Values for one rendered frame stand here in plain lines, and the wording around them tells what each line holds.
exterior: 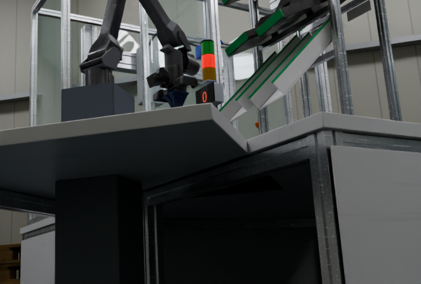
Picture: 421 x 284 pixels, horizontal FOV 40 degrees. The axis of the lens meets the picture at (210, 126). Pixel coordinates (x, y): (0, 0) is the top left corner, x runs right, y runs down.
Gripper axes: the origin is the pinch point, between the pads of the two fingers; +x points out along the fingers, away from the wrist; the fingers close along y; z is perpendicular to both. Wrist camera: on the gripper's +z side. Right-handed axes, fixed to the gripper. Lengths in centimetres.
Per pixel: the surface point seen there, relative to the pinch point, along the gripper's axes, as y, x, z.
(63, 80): -81, -33, 8
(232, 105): 20.8, 5.1, -6.4
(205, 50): -17.5, -28.2, -23.1
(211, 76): -16.6, -18.2, -24.4
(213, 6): -17, -46, -28
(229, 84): -105, -52, -94
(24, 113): -500, -141, -83
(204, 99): -19.0, -9.9, -22.5
